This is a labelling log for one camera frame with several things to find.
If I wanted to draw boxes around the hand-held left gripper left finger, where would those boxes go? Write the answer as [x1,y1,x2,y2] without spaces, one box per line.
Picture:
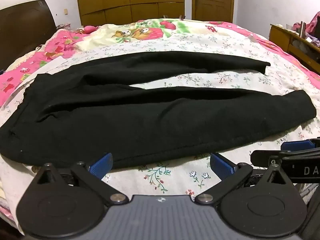
[32,152,130,206]

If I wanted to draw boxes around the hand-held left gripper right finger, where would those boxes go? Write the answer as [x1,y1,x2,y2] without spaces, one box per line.
[194,152,296,206]

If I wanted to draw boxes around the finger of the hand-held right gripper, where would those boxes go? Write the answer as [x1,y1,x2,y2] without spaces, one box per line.
[280,137,320,153]
[251,150,290,167]

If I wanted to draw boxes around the black pants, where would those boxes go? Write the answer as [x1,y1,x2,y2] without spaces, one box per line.
[0,51,317,169]

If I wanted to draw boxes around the pale folded cloth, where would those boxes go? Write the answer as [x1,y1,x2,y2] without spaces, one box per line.
[37,57,75,74]

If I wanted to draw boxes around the wooden side desk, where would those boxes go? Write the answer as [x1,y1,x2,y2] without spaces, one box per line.
[269,24,320,74]

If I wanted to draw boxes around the pile of small household items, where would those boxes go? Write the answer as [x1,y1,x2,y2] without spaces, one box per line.
[282,21,320,44]

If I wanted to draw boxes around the pink cloth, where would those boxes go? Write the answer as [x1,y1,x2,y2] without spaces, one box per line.
[292,12,320,34]

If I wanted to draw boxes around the pink strawberry printed quilt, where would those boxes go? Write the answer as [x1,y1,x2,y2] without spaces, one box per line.
[0,19,320,105]

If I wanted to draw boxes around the dark brown headboard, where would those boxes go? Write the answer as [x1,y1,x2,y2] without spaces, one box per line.
[0,0,57,70]

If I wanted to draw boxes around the brown wooden door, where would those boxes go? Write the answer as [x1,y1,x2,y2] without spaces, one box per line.
[191,0,235,22]

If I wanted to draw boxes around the brown wooden wardrobe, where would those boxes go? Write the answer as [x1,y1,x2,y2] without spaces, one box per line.
[75,0,187,27]

